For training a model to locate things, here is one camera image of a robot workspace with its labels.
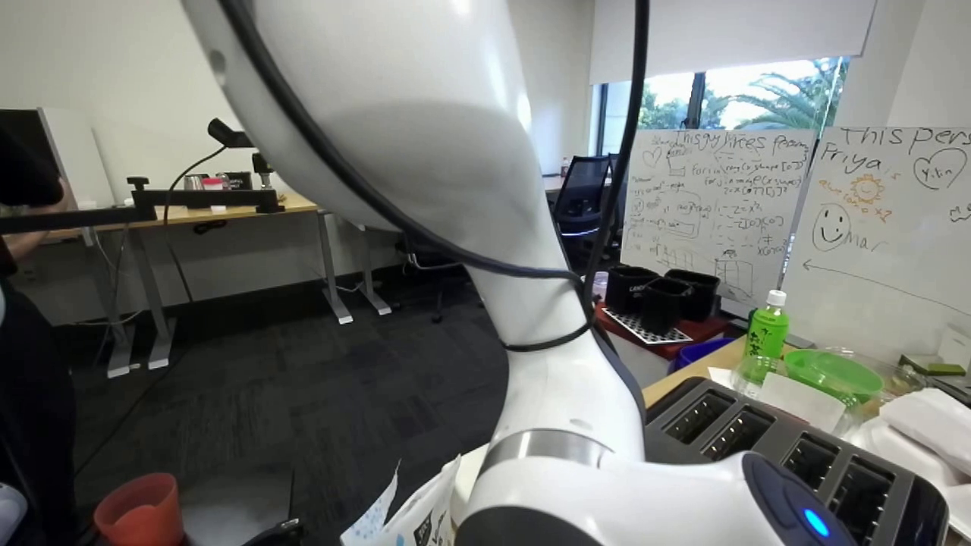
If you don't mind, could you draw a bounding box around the white styrofoam container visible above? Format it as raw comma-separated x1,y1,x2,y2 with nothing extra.
843,384,971,491

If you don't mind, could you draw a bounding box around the black silver four-slot toaster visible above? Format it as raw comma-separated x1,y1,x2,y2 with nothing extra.
642,377,953,546

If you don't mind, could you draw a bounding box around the white printed snack bag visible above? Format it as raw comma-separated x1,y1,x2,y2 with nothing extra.
338,462,463,546

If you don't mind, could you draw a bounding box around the whiteboard with smiley drawing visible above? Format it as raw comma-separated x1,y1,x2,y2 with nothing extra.
782,121,971,357

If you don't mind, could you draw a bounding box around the whiteboard with dense writing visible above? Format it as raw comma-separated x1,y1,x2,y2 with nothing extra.
619,127,823,320

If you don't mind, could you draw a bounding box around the white paper sheet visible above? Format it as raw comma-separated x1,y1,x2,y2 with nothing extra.
706,363,850,434

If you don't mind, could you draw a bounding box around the black mounting rail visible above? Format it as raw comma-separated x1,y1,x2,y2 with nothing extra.
0,177,289,236

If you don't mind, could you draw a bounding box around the small green white box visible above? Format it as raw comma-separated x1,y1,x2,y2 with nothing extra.
898,352,971,383

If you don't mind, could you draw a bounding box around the green drink bottle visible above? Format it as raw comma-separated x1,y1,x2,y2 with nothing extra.
742,287,793,384

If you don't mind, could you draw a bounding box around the wooden office desk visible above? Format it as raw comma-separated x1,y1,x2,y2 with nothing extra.
0,188,394,383

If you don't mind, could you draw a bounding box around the black stereo camera on stand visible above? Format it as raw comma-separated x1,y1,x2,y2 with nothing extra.
205,114,268,177

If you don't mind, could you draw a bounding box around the green plastic bowl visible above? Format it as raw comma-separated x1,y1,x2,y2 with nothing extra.
782,347,889,409

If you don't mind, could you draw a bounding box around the metal mesh tray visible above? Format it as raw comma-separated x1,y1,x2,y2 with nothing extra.
604,307,697,349

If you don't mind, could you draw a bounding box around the white roller blind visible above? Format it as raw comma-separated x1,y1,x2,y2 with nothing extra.
590,0,881,86

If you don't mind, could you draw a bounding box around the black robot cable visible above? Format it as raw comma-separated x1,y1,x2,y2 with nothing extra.
217,0,653,357

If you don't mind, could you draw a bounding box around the white cabinet with red top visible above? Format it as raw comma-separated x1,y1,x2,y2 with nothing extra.
590,300,736,389

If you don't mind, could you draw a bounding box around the black plant pot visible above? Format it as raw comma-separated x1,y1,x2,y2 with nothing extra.
664,266,725,325
639,275,696,329
604,264,659,316

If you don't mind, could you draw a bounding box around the red plastic bucket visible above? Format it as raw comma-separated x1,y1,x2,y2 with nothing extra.
90,469,189,546

